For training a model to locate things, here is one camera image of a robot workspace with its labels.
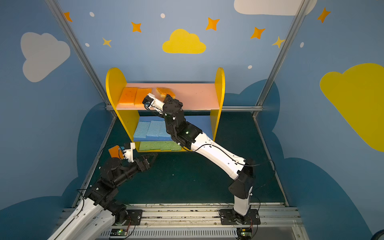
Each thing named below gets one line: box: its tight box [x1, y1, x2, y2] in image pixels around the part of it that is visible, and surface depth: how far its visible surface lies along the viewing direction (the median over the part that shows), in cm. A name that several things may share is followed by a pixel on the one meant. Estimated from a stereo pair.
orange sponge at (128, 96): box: [118, 87, 138, 105], surface depth 71 cm
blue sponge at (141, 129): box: [134, 121, 151, 139], surface depth 93 cm
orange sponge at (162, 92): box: [156, 87, 176, 99], surface depth 68 cm
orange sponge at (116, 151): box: [108, 145, 124, 160], surface depth 100 cm
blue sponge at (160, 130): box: [154, 116, 173, 141], surface depth 92 cm
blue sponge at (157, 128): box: [146, 120, 169, 137], surface depth 93 cm
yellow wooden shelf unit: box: [105, 67, 226, 152], surface depth 78 cm
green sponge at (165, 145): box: [160, 141, 172, 151], surface depth 100 cm
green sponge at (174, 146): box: [170, 141, 182, 151], surface depth 100 cm
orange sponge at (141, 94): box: [134, 88, 152, 105], surface depth 74 cm
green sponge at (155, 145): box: [149, 141, 161, 150], surface depth 100 cm
